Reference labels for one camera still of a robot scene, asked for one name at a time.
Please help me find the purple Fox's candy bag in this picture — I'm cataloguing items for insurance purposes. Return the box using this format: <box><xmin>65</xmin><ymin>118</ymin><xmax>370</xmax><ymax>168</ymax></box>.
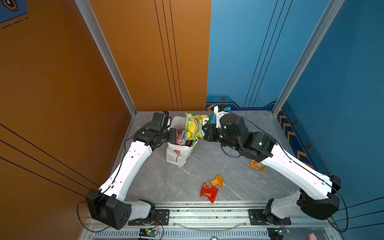
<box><xmin>185</xmin><ymin>140</ymin><xmax>198</xmax><ymax>147</ymax></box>

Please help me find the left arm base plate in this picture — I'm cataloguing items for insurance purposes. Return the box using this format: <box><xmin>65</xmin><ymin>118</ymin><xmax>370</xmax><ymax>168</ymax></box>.
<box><xmin>128</xmin><ymin>209</ymin><xmax>170</xmax><ymax>226</ymax></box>

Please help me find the green circuit board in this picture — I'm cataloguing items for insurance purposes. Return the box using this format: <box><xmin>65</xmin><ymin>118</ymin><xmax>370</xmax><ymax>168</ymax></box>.
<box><xmin>138</xmin><ymin>228</ymin><xmax>159</xmax><ymax>240</ymax></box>
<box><xmin>267</xmin><ymin>228</ymin><xmax>291</xmax><ymax>240</ymax></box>

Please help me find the left aluminium corner post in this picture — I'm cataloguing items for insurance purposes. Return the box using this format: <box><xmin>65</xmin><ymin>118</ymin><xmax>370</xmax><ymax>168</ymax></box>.
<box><xmin>75</xmin><ymin>0</ymin><xmax>137</xmax><ymax>117</ymax></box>

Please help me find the aluminium front rail frame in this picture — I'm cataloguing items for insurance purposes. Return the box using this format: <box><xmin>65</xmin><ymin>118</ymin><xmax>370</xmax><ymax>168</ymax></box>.
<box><xmin>79</xmin><ymin>201</ymin><xmax>343</xmax><ymax>240</ymax></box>

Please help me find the white floral paper bag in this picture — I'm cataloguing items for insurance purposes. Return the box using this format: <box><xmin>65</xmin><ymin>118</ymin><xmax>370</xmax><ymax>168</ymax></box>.
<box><xmin>166</xmin><ymin>116</ymin><xmax>198</xmax><ymax>167</ymax></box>

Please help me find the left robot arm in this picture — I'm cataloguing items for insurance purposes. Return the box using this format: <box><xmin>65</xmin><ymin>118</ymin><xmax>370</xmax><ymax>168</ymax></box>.
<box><xmin>85</xmin><ymin>111</ymin><xmax>176</xmax><ymax>230</ymax></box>

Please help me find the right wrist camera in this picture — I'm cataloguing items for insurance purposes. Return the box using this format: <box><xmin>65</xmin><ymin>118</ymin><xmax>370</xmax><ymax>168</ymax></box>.
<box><xmin>212</xmin><ymin>104</ymin><xmax>231</xmax><ymax>129</ymax></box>

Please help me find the small orange snack packet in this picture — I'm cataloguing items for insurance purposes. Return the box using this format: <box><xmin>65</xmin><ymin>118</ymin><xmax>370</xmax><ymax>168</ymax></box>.
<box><xmin>209</xmin><ymin>174</ymin><xmax>226</xmax><ymax>187</ymax></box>

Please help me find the pink object bottom right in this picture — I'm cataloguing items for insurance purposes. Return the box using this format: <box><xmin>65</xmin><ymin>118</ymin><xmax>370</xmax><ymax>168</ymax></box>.
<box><xmin>308</xmin><ymin>233</ymin><xmax>318</xmax><ymax>240</ymax></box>

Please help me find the red foil snack packet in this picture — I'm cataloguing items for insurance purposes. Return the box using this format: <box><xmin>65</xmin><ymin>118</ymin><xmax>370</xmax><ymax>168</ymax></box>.
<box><xmin>200</xmin><ymin>183</ymin><xmax>219</xmax><ymax>204</ymax></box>

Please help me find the green Fox's tea candy bag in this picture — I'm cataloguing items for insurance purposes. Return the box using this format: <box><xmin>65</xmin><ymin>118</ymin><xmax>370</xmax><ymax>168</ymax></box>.
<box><xmin>185</xmin><ymin>113</ymin><xmax>212</xmax><ymax>141</ymax></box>

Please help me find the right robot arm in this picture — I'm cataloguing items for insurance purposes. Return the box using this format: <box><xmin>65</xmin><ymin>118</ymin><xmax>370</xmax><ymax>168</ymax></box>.
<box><xmin>202</xmin><ymin>113</ymin><xmax>343</xmax><ymax>225</ymax></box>

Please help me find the orange Fox's fruits candy bag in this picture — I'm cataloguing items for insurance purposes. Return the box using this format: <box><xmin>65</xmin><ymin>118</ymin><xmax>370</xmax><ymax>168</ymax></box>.
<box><xmin>174</xmin><ymin>130</ymin><xmax>186</xmax><ymax>146</ymax></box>

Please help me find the right green circuit board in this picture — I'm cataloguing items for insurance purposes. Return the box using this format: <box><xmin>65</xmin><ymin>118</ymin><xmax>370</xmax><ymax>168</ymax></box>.
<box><xmin>267</xmin><ymin>228</ymin><xmax>291</xmax><ymax>240</ymax></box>

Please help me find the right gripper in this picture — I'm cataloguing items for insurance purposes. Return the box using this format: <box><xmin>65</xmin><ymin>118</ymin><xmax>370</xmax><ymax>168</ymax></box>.
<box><xmin>200</xmin><ymin>122</ymin><xmax>242</xmax><ymax>152</ymax></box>

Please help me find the left green circuit board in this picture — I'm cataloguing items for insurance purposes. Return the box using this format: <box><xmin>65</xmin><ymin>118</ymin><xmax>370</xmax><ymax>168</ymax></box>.
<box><xmin>138</xmin><ymin>228</ymin><xmax>159</xmax><ymax>240</ymax></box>

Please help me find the right aluminium corner post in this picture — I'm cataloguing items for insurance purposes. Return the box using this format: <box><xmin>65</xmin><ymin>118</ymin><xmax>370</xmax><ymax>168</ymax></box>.
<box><xmin>272</xmin><ymin>0</ymin><xmax>345</xmax><ymax>118</ymax></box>

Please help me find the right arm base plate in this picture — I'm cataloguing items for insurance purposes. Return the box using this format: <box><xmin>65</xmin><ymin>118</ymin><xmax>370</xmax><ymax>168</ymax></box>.
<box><xmin>248</xmin><ymin>209</ymin><xmax>292</xmax><ymax>226</ymax></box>

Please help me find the aluminium corner post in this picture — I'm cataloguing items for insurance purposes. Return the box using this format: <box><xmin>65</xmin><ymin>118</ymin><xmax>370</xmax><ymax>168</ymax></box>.
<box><xmin>75</xmin><ymin>0</ymin><xmax>137</xmax><ymax>117</ymax></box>
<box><xmin>272</xmin><ymin>0</ymin><xmax>345</xmax><ymax>118</ymax></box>

